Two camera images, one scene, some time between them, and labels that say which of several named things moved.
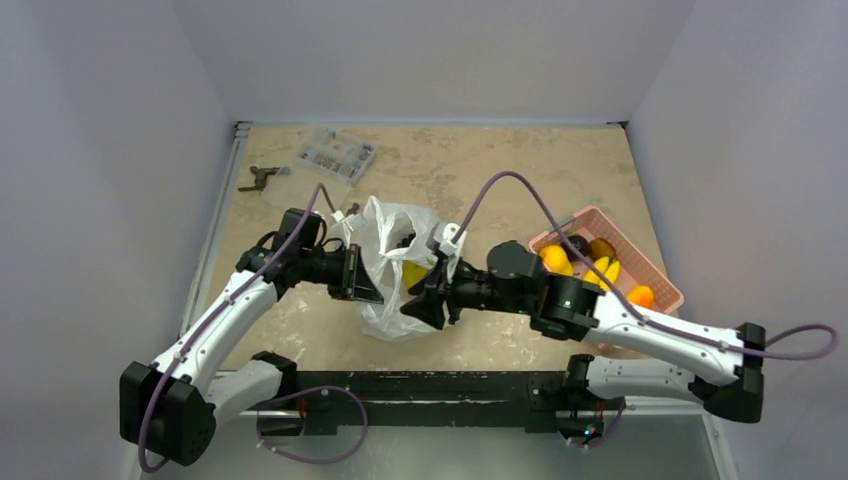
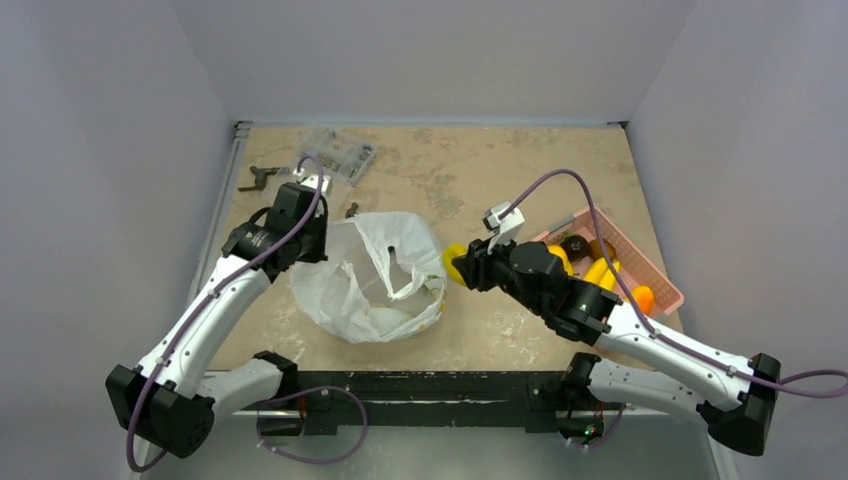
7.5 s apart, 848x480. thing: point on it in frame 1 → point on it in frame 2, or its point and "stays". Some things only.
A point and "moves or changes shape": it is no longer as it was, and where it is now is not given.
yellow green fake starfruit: [413, 273] moves or changes shape
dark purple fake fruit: [580, 245] stays
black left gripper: [353, 281] → [318, 252]
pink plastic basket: [636, 269] stays
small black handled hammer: [352, 211] stays
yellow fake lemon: [555, 257] stays
